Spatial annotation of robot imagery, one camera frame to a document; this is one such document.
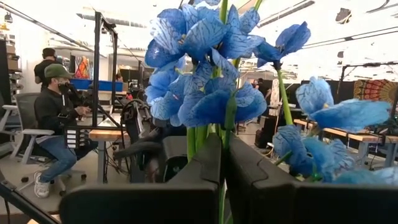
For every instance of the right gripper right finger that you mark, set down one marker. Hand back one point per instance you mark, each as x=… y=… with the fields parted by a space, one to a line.
x=311 y=205

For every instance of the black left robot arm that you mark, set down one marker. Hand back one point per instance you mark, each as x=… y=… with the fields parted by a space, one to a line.
x=136 y=118

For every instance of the colourful wall tapestry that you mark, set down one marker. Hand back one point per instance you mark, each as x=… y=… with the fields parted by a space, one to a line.
x=82 y=67

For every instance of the blue board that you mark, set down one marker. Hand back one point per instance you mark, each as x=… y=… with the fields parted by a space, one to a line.
x=105 y=85

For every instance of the black diagonal bar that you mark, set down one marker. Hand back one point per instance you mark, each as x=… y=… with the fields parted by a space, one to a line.
x=18 y=199

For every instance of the black gantry frame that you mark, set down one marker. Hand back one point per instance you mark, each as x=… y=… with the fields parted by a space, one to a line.
x=367 y=64

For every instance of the orange mandala tapestry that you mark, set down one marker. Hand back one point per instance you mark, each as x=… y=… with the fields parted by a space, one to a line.
x=373 y=90

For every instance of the storage shelf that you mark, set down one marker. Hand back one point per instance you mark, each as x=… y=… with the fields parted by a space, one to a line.
x=12 y=62

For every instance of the white chair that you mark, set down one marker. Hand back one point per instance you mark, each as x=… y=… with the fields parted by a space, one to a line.
x=6 y=124

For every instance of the blue artificial flower bunch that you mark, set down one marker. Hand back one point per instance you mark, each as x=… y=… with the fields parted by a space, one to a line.
x=202 y=31

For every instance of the long wooden table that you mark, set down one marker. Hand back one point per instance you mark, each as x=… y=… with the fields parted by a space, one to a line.
x=357 y=137

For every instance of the black metal frame post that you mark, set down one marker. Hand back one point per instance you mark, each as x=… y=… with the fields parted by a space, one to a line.
x=96 y=62

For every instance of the person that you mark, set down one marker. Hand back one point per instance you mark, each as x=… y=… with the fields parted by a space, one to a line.
x=259 y=84
x=42 y=71
x=51 y=109

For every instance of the wooden workstation table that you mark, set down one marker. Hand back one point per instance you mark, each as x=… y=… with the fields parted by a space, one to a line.
x=105 y=134

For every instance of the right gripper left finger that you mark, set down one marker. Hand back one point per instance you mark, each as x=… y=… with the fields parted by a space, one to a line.
x=140 y=205

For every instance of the black box with white labels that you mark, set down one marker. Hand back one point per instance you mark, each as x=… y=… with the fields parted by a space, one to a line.
x=70 y=137

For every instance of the grey office chair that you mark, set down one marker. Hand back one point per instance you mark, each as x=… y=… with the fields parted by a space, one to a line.
x=26 y=112

